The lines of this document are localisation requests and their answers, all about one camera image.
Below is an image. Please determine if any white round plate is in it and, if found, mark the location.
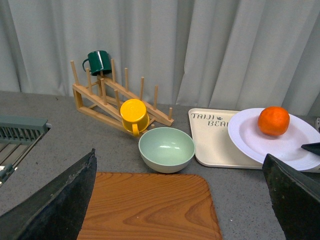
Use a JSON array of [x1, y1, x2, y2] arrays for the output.
[[228, 108, 320, 171]]

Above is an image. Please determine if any wooden peg drying rack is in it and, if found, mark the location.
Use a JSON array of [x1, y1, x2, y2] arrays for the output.
[[70, 59, 174, 137]]

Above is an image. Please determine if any light green bowl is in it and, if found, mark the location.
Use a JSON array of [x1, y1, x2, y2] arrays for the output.
[[138, 127, 196, 174]]

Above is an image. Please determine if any yellow mug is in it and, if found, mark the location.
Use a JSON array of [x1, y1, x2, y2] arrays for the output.
[[120, 99, 150, 137]]

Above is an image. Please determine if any wooden cutting board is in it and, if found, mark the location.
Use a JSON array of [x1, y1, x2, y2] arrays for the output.
[[78, 172, 223, 240]]

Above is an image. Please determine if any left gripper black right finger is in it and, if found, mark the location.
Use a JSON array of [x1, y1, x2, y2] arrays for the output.
[[262, 153, 320, 240]]

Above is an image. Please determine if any white wire cup rack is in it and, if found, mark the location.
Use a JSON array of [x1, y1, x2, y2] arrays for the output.
[[315, 117, 320, 132]]

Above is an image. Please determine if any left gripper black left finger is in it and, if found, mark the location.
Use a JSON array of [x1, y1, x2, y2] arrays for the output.
[[0, 149, 97, 240]]

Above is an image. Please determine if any orange mandarin fruit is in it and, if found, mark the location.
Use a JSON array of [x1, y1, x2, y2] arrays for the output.
[[257, 106, 290, 136]]

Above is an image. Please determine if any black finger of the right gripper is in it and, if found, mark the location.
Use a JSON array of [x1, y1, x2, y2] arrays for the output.
[[301, 142, 320, 156]]

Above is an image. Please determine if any green dish drainer rack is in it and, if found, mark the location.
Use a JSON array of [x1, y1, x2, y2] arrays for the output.
[[0, 115, 52, 185]]

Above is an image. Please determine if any grey curtain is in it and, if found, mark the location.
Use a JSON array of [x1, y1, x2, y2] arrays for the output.
[[0, 0, 320, 116]]

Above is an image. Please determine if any dark green mug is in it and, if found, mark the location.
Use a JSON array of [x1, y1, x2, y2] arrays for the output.
[[82, 50, 112, 76]]

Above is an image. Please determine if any cream bear tray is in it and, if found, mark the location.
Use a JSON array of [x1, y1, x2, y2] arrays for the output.
[[188, 107, 320, 174]]

